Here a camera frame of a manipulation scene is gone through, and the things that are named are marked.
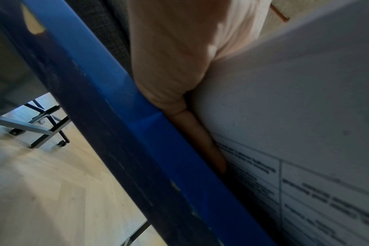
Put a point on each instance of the person's left hand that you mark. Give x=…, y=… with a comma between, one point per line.
x=178, y=48

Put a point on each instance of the gathered white paper bundle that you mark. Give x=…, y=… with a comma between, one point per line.
x=294, y=108

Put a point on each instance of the grey felt pillar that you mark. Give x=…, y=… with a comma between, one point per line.
x=102, y=28

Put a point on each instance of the dark table leg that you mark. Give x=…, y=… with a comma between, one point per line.
x=139, y=231

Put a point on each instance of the black wheeled frame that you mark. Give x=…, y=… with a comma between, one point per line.
x=55, y=123

